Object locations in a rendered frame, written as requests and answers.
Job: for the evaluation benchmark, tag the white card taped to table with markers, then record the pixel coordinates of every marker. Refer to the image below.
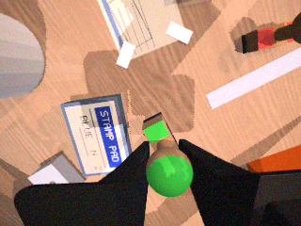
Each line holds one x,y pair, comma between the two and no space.
140,26

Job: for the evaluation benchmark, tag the red-handled rubber stamp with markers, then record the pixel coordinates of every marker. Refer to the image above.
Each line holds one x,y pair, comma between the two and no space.
272,36

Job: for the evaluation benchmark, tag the stamp with green ball handle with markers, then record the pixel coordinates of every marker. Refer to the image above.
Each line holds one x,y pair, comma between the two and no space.
169,171

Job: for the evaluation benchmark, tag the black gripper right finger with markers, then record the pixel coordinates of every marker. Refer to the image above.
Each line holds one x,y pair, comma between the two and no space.
227,195

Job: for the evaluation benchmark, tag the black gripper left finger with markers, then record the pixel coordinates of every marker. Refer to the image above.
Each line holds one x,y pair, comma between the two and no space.
118,199

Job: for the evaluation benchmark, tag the white flat bar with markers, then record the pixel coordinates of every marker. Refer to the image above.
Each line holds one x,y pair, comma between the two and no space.
255,79

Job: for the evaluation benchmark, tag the white mug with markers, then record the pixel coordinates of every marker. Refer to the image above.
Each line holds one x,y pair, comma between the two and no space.
21,59

